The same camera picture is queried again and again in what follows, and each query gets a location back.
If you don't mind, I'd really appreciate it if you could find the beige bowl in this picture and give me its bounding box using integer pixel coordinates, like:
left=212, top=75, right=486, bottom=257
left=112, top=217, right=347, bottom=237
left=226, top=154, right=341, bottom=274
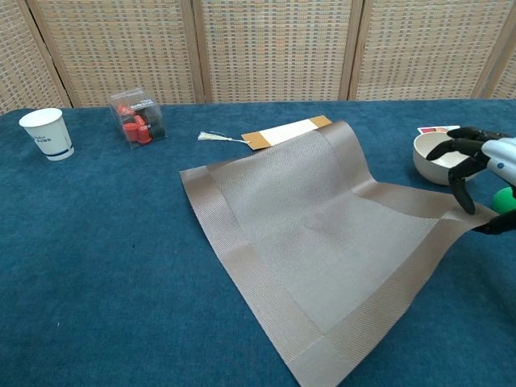
left=412, top=132, right=485, bottom=186

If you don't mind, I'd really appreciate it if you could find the green ball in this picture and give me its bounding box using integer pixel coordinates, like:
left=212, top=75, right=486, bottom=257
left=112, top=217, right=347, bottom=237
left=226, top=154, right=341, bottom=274
left=492, top=185, right=516, bottom=215

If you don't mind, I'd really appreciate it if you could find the white paper cup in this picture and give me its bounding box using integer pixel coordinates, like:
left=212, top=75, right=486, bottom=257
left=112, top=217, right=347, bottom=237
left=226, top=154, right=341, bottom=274
left=19, top=107, right=76, bottom=162

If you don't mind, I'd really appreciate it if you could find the blue tablecloth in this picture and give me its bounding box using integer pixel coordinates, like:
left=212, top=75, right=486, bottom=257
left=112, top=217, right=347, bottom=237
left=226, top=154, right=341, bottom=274
left=0, top=98, right=516, bottom=387

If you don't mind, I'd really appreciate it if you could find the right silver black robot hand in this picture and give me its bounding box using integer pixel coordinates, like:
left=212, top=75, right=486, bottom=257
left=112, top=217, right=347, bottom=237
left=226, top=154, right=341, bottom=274
left=426, top=126, right=516, bottom=235

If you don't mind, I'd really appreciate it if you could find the brown woven placemat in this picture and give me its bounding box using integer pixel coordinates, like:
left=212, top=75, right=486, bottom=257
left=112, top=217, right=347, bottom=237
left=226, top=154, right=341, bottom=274
left=178, top=119, right=499, bottom=387

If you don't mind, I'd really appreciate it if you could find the colourful photo postcard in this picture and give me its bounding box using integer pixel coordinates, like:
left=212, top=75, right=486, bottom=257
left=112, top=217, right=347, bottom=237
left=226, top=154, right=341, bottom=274
left=417, top=125, right=461, bottom=136

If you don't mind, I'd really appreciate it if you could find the brown cream bookmark with tassel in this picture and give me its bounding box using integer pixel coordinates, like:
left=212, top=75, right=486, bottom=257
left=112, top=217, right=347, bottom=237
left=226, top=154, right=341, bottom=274
left=197, top=114, right=334, bottom=152

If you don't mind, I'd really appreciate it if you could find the woven wooden folding screen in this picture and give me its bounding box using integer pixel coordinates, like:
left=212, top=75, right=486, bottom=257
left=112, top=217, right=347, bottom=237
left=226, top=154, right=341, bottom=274
left=0, top=0, right=516, bottom=116

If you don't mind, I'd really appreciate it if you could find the clear box of red caps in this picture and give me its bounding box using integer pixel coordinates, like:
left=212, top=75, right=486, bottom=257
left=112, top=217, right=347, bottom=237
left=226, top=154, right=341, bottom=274
left=108, top=87, right=169, bottom=151

